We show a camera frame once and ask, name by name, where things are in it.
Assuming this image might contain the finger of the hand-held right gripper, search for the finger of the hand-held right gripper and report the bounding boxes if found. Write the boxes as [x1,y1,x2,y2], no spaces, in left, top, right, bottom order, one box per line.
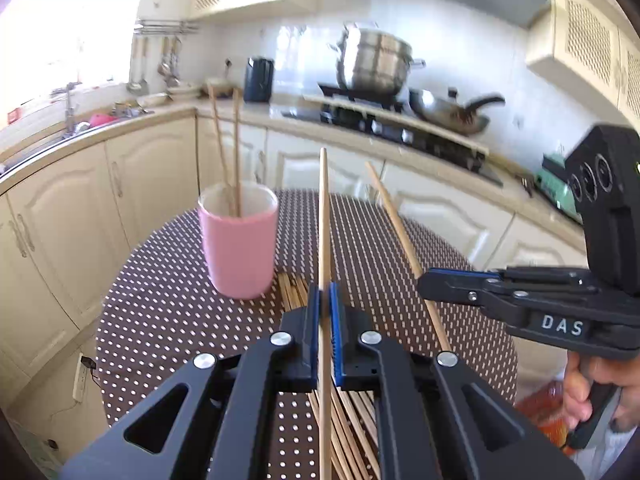
[428,267,597,284]
[417,274,532,330]

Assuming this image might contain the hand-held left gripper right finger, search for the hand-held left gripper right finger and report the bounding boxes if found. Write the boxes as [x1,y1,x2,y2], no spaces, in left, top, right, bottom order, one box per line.
[327,282,586,480]

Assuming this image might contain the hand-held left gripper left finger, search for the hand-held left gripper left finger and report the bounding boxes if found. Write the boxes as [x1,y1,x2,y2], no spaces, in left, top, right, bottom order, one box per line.
[59,282,321,480]

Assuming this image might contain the pile of wooden chopsticks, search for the pile of wooden chopsticks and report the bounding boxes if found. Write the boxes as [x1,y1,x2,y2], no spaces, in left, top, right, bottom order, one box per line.
[277,272,386,480]

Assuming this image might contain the wooden chopstick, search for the wooden chopstick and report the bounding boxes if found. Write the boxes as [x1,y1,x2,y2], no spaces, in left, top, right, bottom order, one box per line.
[317,147,334,480]
[207,82,236,217]
[365,161,452,353]

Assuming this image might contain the pink cup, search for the pink cup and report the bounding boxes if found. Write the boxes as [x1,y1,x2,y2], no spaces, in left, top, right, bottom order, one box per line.
[197,182,280,300]

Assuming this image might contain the person's right hand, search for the person's right hand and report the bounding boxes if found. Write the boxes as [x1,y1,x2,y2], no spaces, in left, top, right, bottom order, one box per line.
[563,352,640,434]

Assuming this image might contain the green electric cooker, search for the green electric cooker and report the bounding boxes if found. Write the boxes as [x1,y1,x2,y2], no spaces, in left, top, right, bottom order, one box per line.
[535,152,583,221]

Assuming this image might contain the orange plastic bag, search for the orange plastic bag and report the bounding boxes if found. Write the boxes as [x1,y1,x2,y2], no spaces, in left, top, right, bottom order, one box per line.
[515,382,573,448]

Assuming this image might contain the light wooden board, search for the light wooden board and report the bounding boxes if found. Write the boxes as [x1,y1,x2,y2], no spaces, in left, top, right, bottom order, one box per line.
[303,92,491,156]

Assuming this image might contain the black gas stove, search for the black gas stove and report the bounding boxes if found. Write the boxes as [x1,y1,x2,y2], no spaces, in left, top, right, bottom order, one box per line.
[281,82,503,188]

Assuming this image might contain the person's light clothing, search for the person's light clothing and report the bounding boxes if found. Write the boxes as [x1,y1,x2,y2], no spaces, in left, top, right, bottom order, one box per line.
[575,430,638,480]

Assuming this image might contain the steel steamer pot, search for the steel steamer pot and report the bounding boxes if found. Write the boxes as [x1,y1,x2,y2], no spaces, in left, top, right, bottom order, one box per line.
[327,22,427,98]

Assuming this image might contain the white power strip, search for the white power strip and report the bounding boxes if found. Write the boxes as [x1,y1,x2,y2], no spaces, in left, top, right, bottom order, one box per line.
[72,352,98,403]

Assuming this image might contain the black electric kettle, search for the black electric kettle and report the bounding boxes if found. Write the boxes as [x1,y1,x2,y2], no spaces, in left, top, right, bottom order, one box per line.
[243,56,275,104]

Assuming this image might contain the stacked white bowls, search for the stacked white bowls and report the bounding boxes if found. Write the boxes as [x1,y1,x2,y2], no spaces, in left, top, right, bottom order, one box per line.
[202,77,233,98]

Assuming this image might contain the beige countertop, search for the beige countertop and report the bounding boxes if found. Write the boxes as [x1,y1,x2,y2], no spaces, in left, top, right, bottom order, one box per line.
[0,92,596,241]

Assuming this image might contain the white plate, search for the white plate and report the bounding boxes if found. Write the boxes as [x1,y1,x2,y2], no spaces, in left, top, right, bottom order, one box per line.
[167,82,201,101]

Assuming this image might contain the hanging steel ladle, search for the hanging steel ladle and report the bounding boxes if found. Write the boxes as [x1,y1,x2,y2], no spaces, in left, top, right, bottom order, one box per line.
[127,37,143,93]

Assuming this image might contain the steel sink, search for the steel sink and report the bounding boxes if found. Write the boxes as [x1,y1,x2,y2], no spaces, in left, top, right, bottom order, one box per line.
[0,125,108,176]

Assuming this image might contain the steel faucet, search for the steel faucet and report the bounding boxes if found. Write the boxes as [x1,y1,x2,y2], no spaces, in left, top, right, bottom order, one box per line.
[50,81,91,138]

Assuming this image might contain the window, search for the window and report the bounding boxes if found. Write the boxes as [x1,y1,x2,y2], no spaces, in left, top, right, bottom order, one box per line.
[0,0,151,106]

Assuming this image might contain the steel wok with black handle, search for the steel wok with black handle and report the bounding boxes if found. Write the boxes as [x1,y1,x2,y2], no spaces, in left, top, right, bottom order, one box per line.
[409,87,506,137]

